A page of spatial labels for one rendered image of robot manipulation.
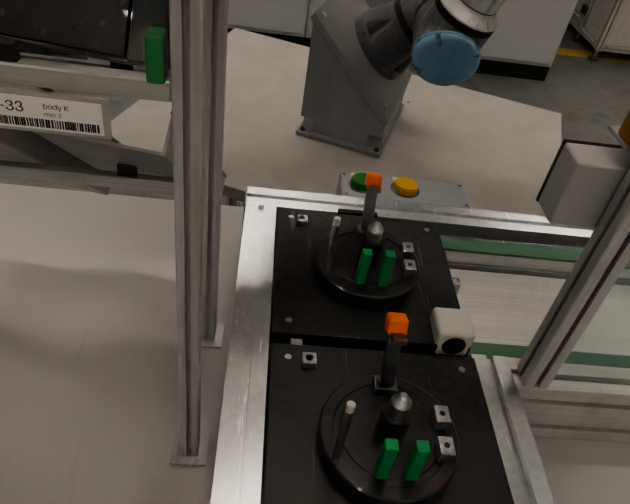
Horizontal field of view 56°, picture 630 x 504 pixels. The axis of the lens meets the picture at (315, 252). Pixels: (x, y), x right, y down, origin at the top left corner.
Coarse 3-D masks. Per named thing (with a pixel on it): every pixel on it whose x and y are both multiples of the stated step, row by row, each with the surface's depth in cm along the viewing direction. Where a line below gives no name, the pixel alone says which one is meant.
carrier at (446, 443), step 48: (288, 384) 63; (336, 384) 64; (432, 384) 66; (480, 384) 67; (288, 432) 59; (336, 432) 58; (384, 432) 56; (432, 432) 59; (480, 432) 62; (288, 480) 55; (336, 480) 55; (384, 480) 55; (432, 480) 55; (480, 480) 58
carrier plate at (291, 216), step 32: (288, 224) 84; (320, 224) 85; (352, 224) 86; (384, 224) 87; (416, 224) 88; (288, 256) 79; (416, 256) 82; (288, 288) 74; (320, 288) 75; (416, 288) 78; (448, 288) 78; (288, 320) 70; (320, 320) 71; (352, 320) 72; (384, 320) 72; (416, 320) 73; (416, 352) 71
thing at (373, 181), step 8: (368, 176) 78; (376, 176) 77; (368, 184) 78; (376, 184) 78; (368, 192) 79; (376, 192) 77; (368, 200) 79; (368, 208) 79; (368, 216) 80; (368, 224) 80
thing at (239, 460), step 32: (256, 224) 85; (256, 256) 81; (256, 288) 76; (256, 320) 71; (256, 352) 67; (224, 384) 63; (256, 384) 64; (512, 384) 69; (224, 416) 61; (256, 416) 61; (512, 416) 65; (224, 448) 58; (256, 448) 58; (512, 448) 62; (224, 480) 55; (256, 480) 56; (512, 480) 59; (544, 480) 60
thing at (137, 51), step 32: (0, 0) 41; (32, 0) 40; (64, 0) 40; (96, 0) 40; (128, 0) 40; (160, 0) 44; (0, 32) 41; (32, 32) 41; (64, 32) 41; (96, 32) 41; (128, 32) 40; (128, 64) 41
